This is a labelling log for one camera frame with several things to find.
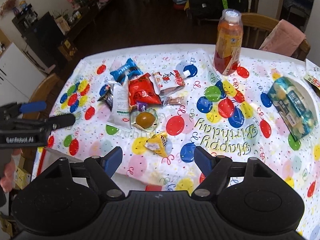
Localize white green snack packet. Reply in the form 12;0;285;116
107;77;131;132

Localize yellow candy wrapper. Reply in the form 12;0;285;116
145;132;168;157

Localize black snack packet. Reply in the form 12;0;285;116
98;86;113;110

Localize purple candy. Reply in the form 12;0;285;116
136;101;148;112

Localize red chip bag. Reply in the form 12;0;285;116
129;73;162;108

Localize white red drink pouch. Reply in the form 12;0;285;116
152;69;190;98

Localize blue snack packet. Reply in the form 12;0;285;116
110;58;143;85

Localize person's left hand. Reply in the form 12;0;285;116
1;149;22;193

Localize wooden chair left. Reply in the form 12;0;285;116
22;73;62;120

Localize white cabinet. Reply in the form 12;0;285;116
0;43;45;105

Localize white red cardboard box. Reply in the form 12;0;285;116
36;147;163;193

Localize small brown transparent snack bar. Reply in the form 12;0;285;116
162;96;187;106

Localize dark tv sideboard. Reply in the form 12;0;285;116
12;0;100;67

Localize balloon birthday tablecloth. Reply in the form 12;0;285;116
48;49;319;239

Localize orange juice bottle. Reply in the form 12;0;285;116
213;9;244;76

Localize teal tissue pack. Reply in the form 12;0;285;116
267;75;319;141

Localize wooden chair with pink cloth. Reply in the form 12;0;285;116
242;12;311;61

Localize pink cloth on chair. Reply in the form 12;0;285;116
259;20;306;56

